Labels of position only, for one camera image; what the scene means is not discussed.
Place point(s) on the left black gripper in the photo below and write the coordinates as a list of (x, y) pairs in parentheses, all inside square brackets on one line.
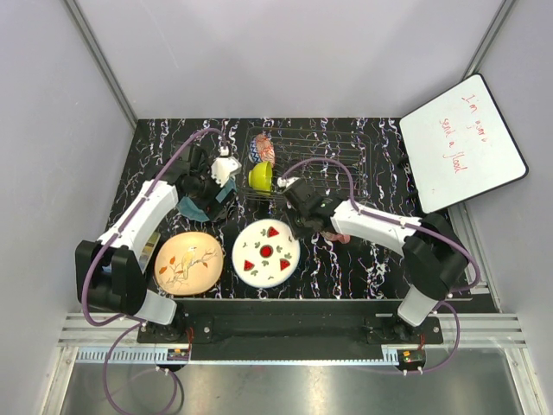
[(214, 209)]

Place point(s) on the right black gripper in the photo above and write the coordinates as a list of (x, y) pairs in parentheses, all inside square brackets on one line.
[(297, 232)]

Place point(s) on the landscape cover book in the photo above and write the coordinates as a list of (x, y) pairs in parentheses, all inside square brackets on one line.
[(148, 251)]

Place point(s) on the red patterned bowl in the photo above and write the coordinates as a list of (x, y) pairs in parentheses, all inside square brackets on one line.
[(261, 149)]

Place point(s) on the white watermelon plate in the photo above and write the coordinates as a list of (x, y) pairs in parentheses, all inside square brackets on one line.
[(265, 254)]

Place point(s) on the teal scalloped plate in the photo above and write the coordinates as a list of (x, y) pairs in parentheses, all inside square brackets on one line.
[(194, 209)]

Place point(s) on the peach bird plate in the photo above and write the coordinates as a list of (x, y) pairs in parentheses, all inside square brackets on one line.
[(189, 264)]

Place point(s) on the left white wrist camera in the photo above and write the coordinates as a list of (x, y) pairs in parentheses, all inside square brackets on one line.
[(225, 167)]

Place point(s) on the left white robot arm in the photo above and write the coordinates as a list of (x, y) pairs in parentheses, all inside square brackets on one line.
[(108, 274)]

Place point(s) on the white whiteboard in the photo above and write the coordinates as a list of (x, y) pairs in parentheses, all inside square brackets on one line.
[(459, 146)]

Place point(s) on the yellow-green bowl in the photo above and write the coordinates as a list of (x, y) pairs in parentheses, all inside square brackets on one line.
[(260, 177)]

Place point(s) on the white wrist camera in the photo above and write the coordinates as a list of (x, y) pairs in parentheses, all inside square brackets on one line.
[(225, 167), (285, 182)]

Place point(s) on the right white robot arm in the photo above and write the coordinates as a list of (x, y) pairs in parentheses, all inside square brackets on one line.
[(433, 254)]

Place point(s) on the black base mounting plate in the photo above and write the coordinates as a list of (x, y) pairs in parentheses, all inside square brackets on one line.
[(205, 321)]

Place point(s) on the wire dish rack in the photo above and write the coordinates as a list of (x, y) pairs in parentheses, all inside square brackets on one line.
[(338, 161)]

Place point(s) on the aluminium slotted rail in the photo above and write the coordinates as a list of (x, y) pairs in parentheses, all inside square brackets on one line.
[(119, 344)]

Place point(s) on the pink mug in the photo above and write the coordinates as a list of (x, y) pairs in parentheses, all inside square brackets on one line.
[(336, 237)]

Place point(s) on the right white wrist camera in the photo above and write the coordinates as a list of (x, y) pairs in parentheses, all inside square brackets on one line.
[(285, 182)]

